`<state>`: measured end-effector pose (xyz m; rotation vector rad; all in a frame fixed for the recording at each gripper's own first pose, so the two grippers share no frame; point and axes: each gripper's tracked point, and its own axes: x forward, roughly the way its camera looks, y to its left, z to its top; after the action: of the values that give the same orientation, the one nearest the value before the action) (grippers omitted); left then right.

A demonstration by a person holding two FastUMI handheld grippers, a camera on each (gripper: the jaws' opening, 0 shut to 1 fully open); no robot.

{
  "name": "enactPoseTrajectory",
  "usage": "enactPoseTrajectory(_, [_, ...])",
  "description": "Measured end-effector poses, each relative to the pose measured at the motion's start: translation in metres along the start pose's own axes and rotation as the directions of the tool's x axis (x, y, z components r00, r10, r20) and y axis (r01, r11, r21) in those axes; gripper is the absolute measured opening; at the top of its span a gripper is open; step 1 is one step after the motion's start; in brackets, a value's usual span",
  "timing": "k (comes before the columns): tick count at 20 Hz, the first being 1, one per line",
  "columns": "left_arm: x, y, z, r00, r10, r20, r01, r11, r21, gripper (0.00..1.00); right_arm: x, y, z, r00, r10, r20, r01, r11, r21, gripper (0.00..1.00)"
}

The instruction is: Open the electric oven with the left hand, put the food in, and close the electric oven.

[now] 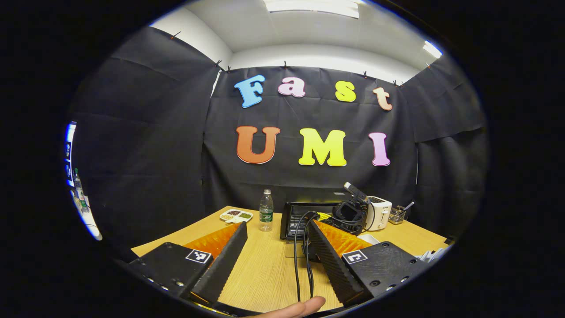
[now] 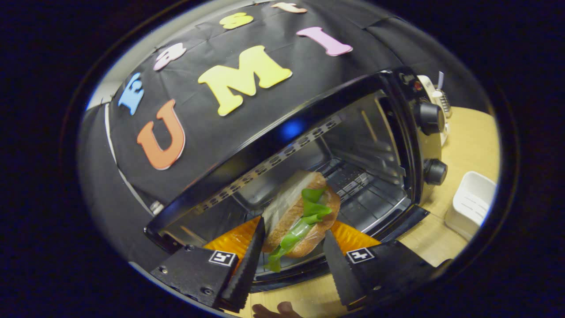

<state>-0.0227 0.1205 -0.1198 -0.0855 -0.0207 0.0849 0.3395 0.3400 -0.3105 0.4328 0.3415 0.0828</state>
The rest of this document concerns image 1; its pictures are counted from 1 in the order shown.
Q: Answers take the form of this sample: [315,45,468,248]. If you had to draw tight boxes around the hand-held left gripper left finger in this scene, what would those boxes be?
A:
[128,221,249,305]

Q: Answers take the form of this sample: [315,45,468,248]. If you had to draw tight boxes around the black cable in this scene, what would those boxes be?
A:
[302,213,319,299]
[293,211,319,303]

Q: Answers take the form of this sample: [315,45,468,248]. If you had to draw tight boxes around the white object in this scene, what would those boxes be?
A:
[417,247,447,264]

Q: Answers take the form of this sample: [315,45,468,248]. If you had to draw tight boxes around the black backdrop cloth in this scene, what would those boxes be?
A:
[66,26,490,261]

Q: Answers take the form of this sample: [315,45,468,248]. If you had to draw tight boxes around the black electric oven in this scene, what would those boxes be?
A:
[279,191,349,261]

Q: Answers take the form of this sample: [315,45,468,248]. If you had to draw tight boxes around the metal mesh cup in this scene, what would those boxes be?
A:
[389,205,407,225]

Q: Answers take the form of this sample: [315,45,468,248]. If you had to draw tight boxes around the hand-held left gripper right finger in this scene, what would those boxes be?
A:
[308,220,431,307]

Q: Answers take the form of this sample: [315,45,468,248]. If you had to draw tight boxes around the white sectioned snack dish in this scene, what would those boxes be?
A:
[219,209,254,224]

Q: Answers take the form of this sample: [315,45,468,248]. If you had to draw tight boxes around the green glass bottle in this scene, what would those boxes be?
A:
[72,168,88,209]

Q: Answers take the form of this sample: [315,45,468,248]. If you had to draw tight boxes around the white toaster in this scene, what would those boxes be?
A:
[364,197,393,231]

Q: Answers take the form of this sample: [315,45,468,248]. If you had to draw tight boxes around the clear plastic water bottle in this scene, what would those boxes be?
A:
[259,189,275,232]

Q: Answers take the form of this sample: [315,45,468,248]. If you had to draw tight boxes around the small ceiling light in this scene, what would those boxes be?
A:
[423,40,443,59]

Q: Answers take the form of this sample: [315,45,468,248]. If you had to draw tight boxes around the ceiling light panel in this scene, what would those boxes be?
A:
[264,0,361,19]

